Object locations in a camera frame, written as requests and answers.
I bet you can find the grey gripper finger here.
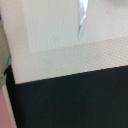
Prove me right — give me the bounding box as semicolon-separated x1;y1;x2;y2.
0;18;18;128

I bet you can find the woven white placemat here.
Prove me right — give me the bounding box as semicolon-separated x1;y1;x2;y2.
0;0;128;84

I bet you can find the wooden handled knife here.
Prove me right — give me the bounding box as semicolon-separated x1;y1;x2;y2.
78;0;89;38

